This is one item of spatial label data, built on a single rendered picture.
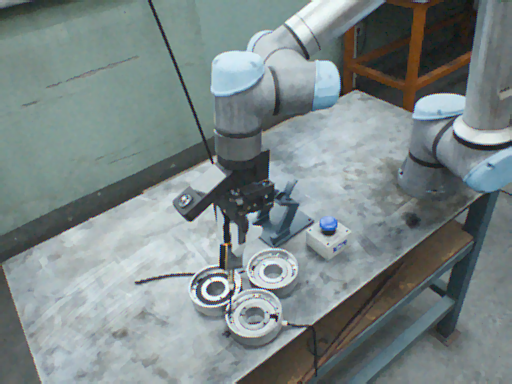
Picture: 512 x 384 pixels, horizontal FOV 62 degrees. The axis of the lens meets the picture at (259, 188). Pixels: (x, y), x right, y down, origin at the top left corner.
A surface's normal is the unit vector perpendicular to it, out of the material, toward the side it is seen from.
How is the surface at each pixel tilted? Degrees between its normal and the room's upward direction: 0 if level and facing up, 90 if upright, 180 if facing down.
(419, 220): 0
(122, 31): 90
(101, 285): 0
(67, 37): 90
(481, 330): 0
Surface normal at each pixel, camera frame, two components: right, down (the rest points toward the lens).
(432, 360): -0.10, -0.77
